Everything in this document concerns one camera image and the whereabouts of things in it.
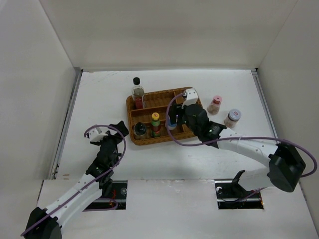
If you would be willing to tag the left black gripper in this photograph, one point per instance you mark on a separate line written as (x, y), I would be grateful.
(109, 137)

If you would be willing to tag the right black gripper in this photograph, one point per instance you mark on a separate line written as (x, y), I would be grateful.
(176, 109)

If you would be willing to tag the blue-label silver-lid shaker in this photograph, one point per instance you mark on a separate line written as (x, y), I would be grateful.
(171, 126)

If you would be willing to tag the green sauce bottle yellow cap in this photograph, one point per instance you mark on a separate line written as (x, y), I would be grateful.
(155, 125)

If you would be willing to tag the small black-cap spice jar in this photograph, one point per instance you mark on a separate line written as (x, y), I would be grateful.
(140, 131)

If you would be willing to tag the pink-cap spice shaker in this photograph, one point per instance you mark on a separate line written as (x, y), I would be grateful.
(215, 104)

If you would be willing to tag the tall glass red-label bottle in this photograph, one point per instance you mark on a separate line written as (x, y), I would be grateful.
(138, 94)

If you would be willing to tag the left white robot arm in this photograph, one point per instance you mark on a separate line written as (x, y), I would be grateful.
(49, 222)

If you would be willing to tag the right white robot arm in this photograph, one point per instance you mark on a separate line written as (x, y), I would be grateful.
(282, 164)

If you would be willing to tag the woven wicker divided basket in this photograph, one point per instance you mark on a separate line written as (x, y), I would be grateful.
(156, 102)

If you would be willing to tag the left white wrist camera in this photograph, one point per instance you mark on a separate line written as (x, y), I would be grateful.
(95, 134)

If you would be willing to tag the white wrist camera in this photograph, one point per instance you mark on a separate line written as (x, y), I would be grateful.
(95, 134)
(190, 97)

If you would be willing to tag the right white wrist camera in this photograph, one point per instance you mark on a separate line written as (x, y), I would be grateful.
(190, 97)

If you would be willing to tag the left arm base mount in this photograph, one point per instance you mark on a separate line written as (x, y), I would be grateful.
(116, 199)

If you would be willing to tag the aluminium table edge frame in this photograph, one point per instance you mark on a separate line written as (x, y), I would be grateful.
(100, 98)

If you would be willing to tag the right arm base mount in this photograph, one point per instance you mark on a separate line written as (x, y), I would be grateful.
(231, 196)

